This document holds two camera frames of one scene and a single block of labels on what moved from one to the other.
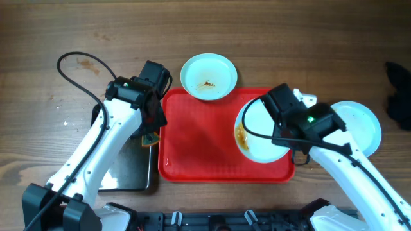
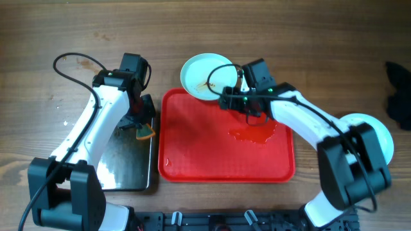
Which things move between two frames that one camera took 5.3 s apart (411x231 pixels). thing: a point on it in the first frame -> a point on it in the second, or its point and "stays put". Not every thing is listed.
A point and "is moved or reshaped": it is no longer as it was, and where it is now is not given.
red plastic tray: (198, 144) stays put
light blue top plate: (209, 76) stays put
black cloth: (399, 104) stays put
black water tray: (131, 169) stays put
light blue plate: (257, 120) -> (384, 138)
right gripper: (283, 138) -> (254, 115)
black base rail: (223, 220) stays put
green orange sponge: (149, 139) is moved or reshaped
